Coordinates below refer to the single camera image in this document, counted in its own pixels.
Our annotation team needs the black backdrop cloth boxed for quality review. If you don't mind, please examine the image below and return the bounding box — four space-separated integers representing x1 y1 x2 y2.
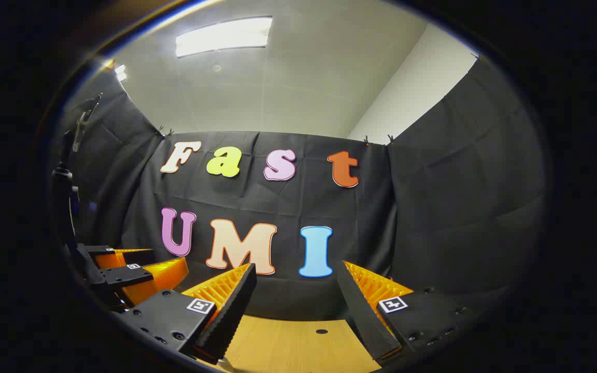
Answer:
52 54 548 322

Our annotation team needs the long ceiling light panel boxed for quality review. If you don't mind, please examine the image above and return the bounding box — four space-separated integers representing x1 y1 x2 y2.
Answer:
176 17 273 58

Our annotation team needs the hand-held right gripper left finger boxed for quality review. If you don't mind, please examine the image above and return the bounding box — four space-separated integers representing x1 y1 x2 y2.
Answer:
119 262 259 363

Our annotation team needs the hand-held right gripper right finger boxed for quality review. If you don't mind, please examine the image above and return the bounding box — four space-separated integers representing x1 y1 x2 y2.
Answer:
334 260 486 363

